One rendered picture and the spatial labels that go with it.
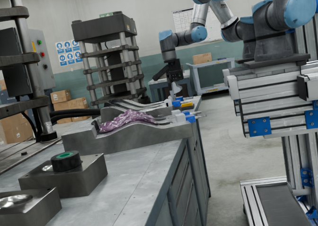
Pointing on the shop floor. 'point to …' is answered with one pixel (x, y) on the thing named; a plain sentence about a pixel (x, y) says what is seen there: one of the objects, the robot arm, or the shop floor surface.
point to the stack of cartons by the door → (66, 102)
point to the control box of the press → (6, 37)
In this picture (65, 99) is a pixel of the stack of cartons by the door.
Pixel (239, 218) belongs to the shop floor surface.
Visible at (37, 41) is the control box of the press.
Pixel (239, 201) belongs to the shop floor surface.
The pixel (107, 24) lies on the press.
